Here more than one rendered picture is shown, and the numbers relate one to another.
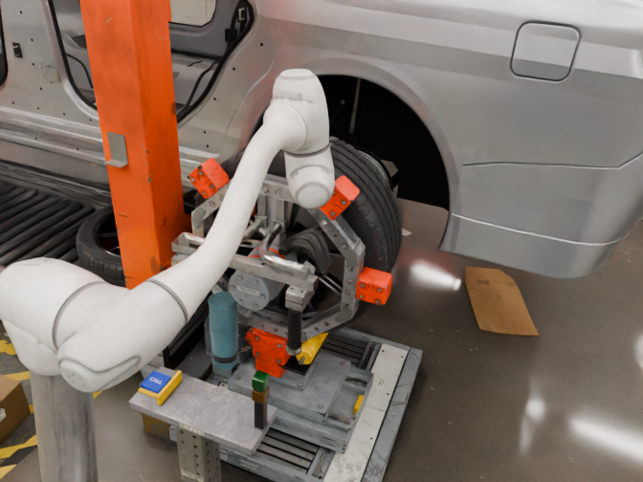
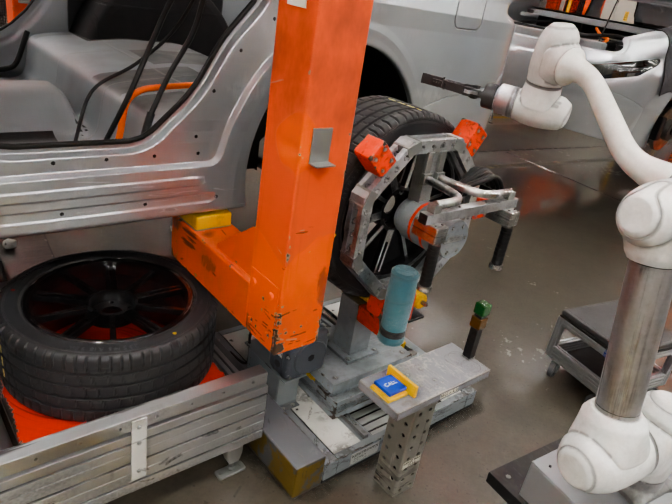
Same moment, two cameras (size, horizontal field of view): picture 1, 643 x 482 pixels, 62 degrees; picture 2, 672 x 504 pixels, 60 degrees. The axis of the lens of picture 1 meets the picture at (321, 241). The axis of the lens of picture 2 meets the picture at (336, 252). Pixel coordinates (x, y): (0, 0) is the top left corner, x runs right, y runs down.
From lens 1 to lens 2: 1.98 m
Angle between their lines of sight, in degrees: 54
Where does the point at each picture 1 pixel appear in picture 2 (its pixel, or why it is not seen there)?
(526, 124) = (459, 64)
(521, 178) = (453, 106)
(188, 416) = (437, 386)
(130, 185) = (321, 188)
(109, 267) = (160, 351)
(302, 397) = (385, 355)
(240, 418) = (454, 362)
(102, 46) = (337, 22)
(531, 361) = not seen: hidden behind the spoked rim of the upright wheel
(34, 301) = not seen: outside the picture
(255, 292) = (460, 237)
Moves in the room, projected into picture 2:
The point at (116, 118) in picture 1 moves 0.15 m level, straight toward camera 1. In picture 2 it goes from (328, 108) to (389, 120)
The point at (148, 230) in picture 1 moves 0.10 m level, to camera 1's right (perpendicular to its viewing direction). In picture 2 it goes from (327, 238) to (346, 228)
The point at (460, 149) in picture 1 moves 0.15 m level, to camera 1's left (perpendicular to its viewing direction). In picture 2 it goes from (423, 93) to (407, 96)
